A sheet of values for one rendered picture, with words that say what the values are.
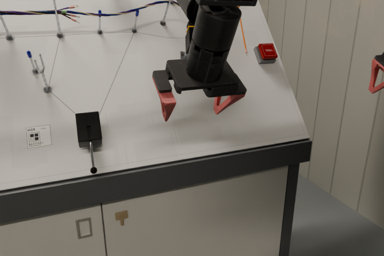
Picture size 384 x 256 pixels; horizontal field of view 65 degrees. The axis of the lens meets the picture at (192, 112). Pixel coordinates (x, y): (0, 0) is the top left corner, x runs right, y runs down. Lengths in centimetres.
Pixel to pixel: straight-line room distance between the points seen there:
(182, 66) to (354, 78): 173
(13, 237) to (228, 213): 55
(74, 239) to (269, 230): 59
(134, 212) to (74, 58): 42
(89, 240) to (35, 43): 51
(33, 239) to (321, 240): 155
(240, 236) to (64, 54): 73
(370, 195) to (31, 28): 198
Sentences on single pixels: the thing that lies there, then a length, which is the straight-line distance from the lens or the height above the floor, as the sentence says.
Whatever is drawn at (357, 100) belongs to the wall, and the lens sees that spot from 212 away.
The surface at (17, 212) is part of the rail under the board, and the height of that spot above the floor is 82.
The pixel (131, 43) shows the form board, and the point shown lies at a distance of 87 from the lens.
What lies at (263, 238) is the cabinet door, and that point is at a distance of 108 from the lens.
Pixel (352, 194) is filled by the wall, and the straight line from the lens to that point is 230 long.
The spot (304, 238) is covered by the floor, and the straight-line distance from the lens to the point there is 198.
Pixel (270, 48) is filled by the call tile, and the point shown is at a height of 111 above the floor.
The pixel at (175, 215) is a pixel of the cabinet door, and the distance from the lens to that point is 87.
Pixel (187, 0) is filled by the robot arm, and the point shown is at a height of 123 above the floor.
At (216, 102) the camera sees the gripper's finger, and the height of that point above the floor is 106.
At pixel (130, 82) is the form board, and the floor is 104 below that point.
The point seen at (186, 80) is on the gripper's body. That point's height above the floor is 112.
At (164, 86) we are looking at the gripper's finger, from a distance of 46.
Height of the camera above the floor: 121
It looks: 18 degrees down
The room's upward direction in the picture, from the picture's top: straight up
